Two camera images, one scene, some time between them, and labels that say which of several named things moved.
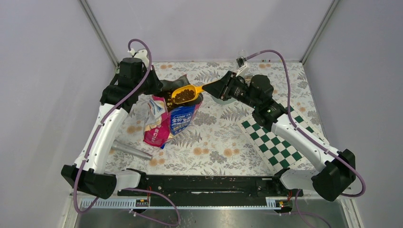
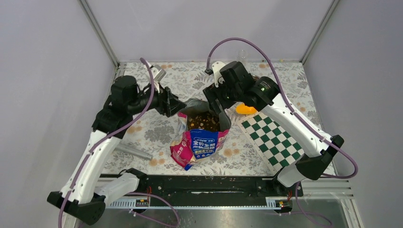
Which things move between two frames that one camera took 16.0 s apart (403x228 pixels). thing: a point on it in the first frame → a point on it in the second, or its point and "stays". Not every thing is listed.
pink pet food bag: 163,121 → 200,133
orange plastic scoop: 185,93 → 241,108
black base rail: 211,187 stays
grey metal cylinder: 131,150 stays
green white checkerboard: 279,155 stays
